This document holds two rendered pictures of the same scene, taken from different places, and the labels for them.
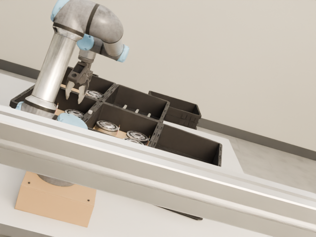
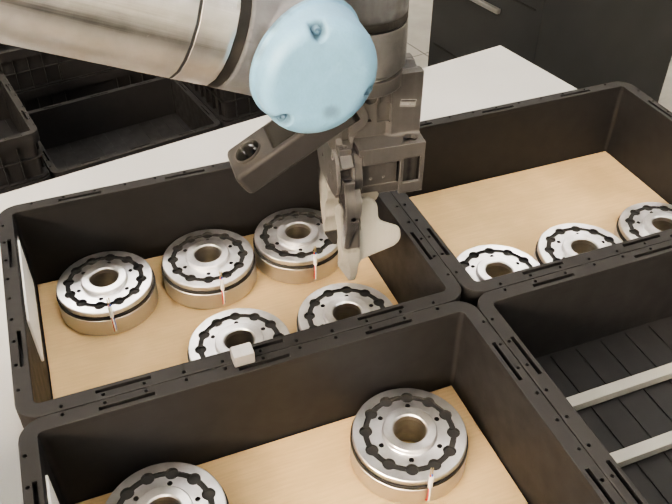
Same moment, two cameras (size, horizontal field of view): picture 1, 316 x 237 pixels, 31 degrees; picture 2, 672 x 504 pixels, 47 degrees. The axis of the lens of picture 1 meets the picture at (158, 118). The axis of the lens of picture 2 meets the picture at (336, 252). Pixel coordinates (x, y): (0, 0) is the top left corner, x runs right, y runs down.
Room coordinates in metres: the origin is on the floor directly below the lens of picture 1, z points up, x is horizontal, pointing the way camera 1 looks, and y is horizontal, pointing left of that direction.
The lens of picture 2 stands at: (2.26, -0.16, 1.42)
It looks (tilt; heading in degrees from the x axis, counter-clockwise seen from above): 40 degrees down; 67
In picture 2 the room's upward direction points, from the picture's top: straight up
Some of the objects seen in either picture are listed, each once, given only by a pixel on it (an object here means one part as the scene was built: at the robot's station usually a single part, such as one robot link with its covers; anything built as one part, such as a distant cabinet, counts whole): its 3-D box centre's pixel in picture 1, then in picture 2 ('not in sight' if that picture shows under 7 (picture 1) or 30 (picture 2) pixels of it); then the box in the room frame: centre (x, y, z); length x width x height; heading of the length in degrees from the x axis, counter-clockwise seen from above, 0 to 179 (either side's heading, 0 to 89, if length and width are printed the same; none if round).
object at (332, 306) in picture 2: (75, 113); (347, 314); (2.49, 0.36, 0.86); 0.05 x 0.05 x 0.01
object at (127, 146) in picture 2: not in sight; (131, 178); (2.42, 1.52, 0.31); 0.40 x 0.30 x 0.34; 8
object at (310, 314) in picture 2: (75, 114); (347, 317); (2.49, 0.36, 0.86); 0.10 x 0.10 x 0.01
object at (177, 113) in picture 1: (165, 130); not in sight; (4.23, -0.08, 0.37); 0.40 x 0.30 x 0.45; 99
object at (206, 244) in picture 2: not in sight; (207, 255); (2.39, 0.51, 0.86); 0.05 x 0.05 x 0.01
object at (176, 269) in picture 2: not in sight; (208, 258); (2.39, 0.51, 0.86); 0.10 x 0.10 x 0.01
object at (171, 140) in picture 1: (184, 159); not in sight; (2.37, -0.17, 0.87); 0.40 x 0.30 x 0.11; 178
